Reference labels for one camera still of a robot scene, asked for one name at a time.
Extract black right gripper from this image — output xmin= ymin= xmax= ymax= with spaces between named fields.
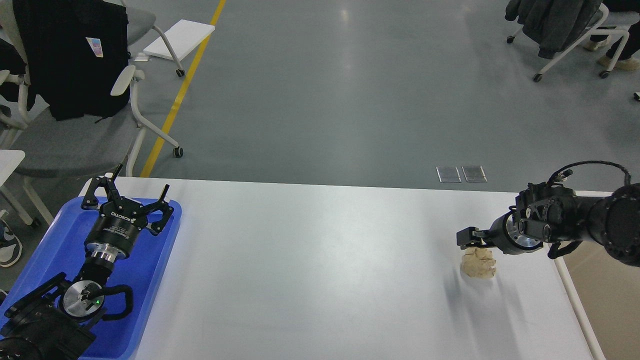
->
xmin=455 ymin=210 xmax=543 ymax=255

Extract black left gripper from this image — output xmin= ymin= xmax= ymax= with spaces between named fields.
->
xmin=81 ymin=163 xmax=175 ymax=260

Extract beige paper ball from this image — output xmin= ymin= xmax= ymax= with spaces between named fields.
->
xmin=461 ymin=247 xmax=497 ymax=280

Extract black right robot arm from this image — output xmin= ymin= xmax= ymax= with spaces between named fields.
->
xmin=456 ymin=162 xmax=640 ymax=267

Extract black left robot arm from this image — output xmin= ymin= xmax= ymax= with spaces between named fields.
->
xmin=1 ymin=164 xmax=175 ymax=360

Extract right metal floor plate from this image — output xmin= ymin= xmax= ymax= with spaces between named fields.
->
xmin=462 ymin=165 xmax=488 ymax=183

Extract metal floor plate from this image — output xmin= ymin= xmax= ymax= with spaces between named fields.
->
xmin=436 ymin=166 xmax=462 ymax=183
xmin=462 ymin=165 xmax=488 ymax=183

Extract left metal floor plate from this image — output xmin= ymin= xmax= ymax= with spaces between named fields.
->
xmin=436 ymin=166 xmax=462 ymax=183

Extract grey office chair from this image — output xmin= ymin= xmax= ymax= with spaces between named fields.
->
xmin=2 ymin=4 xmax=184 ymax=224

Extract blue plastic tray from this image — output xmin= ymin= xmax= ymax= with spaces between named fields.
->
xmin=0 ymin=196 xmax=183 ymax=360

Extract sneaker at left edge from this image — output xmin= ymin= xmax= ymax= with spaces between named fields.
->
xmin=0 ymin=220 xmax=23 ymax=268

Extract white side table corner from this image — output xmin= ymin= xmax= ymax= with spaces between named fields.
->
xmin=0 ymin=149 xmax=26 ymax=186

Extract beige plastic bin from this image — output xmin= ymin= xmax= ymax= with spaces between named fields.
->
xmin=563 ymin=242 xmax=640 ymax=360

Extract black jacket on chair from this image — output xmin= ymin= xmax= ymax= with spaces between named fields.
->
xmin=1 ymin=0 xmax=130 ymax=121

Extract dark grey hanging coat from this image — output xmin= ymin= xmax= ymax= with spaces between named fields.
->
xmin=504 ymin=0 xmax=602 ymax=60

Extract seated person beige shoes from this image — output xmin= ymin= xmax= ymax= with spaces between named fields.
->
xmin=582 ymin=38 xmax=640 ymax=71

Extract white chair with dark coat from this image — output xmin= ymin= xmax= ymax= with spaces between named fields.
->
xmin=506 ymin=3 xmax=632 ymax=84

